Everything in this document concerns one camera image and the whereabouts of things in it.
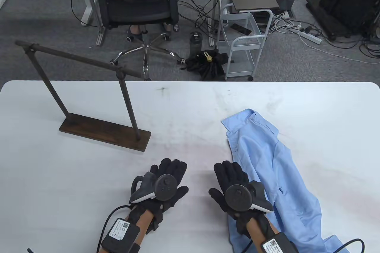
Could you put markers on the person's left hand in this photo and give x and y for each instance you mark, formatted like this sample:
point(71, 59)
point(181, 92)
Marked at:
point(175, 173)

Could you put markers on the person's right hand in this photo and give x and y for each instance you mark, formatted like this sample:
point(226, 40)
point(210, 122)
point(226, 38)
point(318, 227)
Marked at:
point(228, 173)

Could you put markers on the light blue long-sleeve shirt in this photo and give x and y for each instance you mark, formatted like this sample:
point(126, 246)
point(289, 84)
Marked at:
point(282, 176)

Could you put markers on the dark metal wood rack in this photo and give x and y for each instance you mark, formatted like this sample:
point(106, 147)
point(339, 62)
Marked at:
point(104, 135)

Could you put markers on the person's right forearm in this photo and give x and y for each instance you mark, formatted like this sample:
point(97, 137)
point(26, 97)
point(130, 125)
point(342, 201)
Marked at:
point(256, 230)

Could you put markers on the person's left forearm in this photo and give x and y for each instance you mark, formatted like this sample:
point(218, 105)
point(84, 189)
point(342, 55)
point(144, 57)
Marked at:
point(142, 223)

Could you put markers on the white desktop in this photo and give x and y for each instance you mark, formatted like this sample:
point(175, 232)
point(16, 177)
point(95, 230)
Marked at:
point(326, 116)

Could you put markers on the grey white hand controller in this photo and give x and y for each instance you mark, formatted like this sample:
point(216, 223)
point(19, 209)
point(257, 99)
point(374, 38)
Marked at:
point(164, 188)
point(237, 197)

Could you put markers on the black labelled wrist sensor box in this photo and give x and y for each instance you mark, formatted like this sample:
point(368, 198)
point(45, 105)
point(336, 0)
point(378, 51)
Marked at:
point(120, 233)
point(279, 245)

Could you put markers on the black folded umbrella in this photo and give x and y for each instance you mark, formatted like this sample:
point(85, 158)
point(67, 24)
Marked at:
point(207, 64)

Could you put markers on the black water bottle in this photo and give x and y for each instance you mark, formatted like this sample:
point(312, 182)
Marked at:
point(196, 44)

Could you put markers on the white metal trolley cart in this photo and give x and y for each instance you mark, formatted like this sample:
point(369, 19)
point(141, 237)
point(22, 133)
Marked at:
point(241, 42)

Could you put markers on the black phone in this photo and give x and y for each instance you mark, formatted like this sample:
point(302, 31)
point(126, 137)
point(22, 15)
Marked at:
point(241, 29)

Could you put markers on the white power strip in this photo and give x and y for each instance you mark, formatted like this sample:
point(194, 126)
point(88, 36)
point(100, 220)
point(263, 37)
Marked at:
point(310, 37)

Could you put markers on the grey metal desk leg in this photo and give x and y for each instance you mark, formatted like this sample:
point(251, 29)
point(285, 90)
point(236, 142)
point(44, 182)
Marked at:
point(100, 32)

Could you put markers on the black mesh office chair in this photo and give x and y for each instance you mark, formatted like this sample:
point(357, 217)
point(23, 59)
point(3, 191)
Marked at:
point(139, 6)

